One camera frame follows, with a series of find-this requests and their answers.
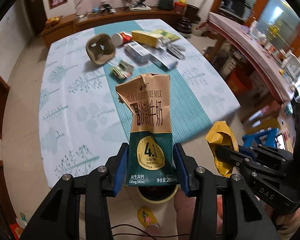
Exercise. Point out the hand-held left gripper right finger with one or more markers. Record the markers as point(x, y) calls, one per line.
point(181, 172)

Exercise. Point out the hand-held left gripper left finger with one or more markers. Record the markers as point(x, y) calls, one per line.
point(121, 170)

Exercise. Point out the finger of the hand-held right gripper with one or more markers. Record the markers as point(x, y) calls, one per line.
point(230, 156)
point(260, 152)

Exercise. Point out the yellow wrapper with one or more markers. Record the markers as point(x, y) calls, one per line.
point(221, 135)

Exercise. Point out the yellow round trash bin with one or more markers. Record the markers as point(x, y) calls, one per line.
point(155, 195)

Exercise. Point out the brown green milk carton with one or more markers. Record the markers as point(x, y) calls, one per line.
point(150, 120)

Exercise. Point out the silver white carton box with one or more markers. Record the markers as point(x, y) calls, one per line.
point(162, 58)

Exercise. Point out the yellow toothpaste box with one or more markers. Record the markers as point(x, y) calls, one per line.
point(145, 38)

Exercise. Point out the person's right forearm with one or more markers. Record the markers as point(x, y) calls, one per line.
point(290, 225)

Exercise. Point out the blue stool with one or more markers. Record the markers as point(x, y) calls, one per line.
point(260, 137)

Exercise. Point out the person's right leg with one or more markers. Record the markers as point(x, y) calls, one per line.
point(185, 212)

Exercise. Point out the yellow embroidered slipper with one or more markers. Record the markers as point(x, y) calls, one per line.
point(146, 216)

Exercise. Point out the orange box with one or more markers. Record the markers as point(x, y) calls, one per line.
point(238, 81)

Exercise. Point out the tree print tablecloth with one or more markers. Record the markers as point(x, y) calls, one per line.
point(77, 105)

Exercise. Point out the small green red wrapper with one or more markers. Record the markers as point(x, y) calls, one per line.
point(121, 70)

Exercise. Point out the pink covered long counter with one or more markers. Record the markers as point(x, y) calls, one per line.
point(252, 52)

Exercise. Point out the striped small box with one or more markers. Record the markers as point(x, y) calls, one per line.
point(176, 51)

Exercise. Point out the white box with black label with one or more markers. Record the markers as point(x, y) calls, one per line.
point(137, 52)

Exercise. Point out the brown crumpled paper bowl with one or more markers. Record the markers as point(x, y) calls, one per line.
point(100, 48)

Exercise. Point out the white pot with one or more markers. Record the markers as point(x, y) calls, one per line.
point(198, 30)

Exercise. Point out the red paper cup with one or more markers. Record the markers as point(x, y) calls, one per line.
point(121, 38)

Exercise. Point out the yellow green packet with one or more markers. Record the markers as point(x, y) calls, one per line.
point(165, 35)

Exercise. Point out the long wooden tv cabinet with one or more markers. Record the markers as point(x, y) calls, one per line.
point(102, 20)

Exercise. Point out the low wooden side cabinet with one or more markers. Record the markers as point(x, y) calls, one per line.
point(57, 32)

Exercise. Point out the red basket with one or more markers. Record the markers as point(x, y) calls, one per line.
point(180, 7)

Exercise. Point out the white set-top box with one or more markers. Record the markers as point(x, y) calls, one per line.
point(140, 8)

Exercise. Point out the fruit bowl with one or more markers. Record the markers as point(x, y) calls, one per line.
point(53, 21)

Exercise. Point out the dark green kitchen appliance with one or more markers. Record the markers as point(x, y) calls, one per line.
point(166, 2)

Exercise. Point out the dark wooden door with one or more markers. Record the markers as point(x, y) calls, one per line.
point(36, 7)

